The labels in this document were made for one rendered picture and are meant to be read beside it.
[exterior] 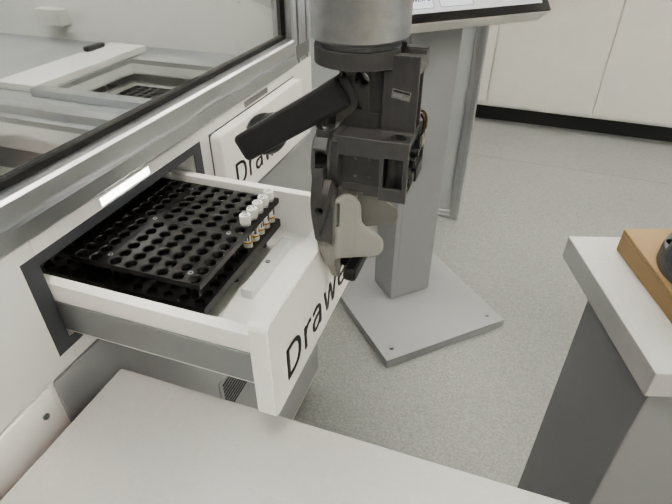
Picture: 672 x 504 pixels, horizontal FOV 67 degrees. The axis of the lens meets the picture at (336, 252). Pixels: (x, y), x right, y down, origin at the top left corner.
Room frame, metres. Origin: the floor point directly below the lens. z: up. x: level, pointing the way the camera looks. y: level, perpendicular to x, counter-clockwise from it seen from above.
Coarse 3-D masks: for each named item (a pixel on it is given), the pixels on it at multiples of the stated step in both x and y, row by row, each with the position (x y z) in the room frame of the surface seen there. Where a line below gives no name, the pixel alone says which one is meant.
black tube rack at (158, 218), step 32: (160, 192) 0.55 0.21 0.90; (192, 192) 0.54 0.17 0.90; (224, 192) 0.55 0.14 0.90; (128, 224) 0.47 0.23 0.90; (160, 224) 0.48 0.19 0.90; (192, 224) 0.47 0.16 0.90; (224, 224) 0.47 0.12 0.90; (64, 256) 0.41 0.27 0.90; (96, 256) 0.42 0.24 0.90; (128, 256) 0.41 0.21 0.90; (160, 256) 0.41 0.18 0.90; (192, 256) 0.41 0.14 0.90; (128, 288) 0.39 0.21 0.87; (160, 288) 0.39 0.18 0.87; (224, 288) 0.40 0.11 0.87
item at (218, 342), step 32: (256, 192) 0.57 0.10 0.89; (288, 192) 0.55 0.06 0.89; (288, 224) 0.55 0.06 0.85; (256, 256) 0.50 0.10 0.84; (288, 256) 0.50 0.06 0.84; (64, 288) 0.37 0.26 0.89; (96, 288) 0.37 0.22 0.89; (64, 320) 0.37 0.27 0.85; (96, 320) 0.36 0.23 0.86; (128, 320) 0.35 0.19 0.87; (160, 320) 0.33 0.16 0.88; (192, 320) 0.32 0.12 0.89; (224, 320) 0.32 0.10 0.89; (160, 352) 0.33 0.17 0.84; (192, 352) 0.32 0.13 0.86; (224, 352) 0.31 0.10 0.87
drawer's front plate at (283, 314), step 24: (312, 240) 0.40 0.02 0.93; (288, 264) 0.36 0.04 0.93; (312, 264) 0.37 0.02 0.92; (288, 288) 0.32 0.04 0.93; (312, 288) 0.36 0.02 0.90; (336, 288) 0.43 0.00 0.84; (264, 312) 0.30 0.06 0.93; (288, 312) 0.31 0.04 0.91; (312, 312) 0.36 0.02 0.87; (264, 336) 0.28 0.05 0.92; (288, 336) 0.31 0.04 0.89; (312, 336) 0.36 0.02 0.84; (264, 360) 0.28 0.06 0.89; (264, 384) 0.28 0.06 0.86; (288, 384) 0.30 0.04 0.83; (264, 408) 0.28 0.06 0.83
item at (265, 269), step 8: (280, 240) 0.52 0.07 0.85; (288, 240) 0.52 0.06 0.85; (280, 248) 0.50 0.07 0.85; (288, 248) 0.51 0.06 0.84; (272, 256) 0.48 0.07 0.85; (280, 256) 0.49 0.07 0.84; (264, 264) 0.47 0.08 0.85; (272, 264) 0.47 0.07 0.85; (256, 272) 0.45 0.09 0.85; (264, 272) 0.45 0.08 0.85; (272, 272) 0.47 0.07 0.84; (248, 280) 0.44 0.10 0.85; (256, 280) 0.44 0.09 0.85; (264, 280) 0.45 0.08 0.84; (248, 288) 0.42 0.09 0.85; (256, 288) 0.43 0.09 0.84; (248, 296) 0.42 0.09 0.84
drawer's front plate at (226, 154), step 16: (272, 96) 0.82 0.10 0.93; (288, 96) 0.86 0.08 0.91; (256, 112) 0.75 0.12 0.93; (224, 128) 0.68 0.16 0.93; (240, 128) 0.70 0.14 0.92; (224, 144) 0.65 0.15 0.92; (288, 144) 0.85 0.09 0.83; (224, 160) 0.65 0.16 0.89; (240, 160) 0.69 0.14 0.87; (256, 160) 0.73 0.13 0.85; (272, 160) 0.79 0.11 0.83; (224, 176) 0.65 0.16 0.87; (240, 176) 0.68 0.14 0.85; (256, 176) 0.73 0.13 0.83
